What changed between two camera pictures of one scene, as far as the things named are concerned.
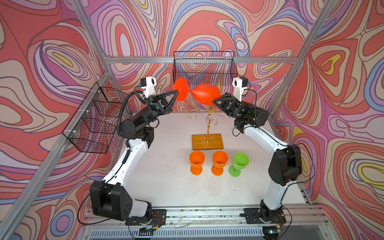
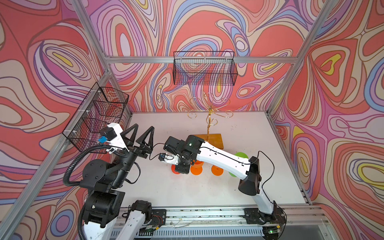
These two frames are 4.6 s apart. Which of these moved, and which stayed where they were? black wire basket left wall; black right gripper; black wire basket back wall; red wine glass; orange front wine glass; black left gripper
Moved: red wine glass; black right gripper; black left gripper
Stayed: orange front wine glass; black wire basket back wall; black wire basket left wall
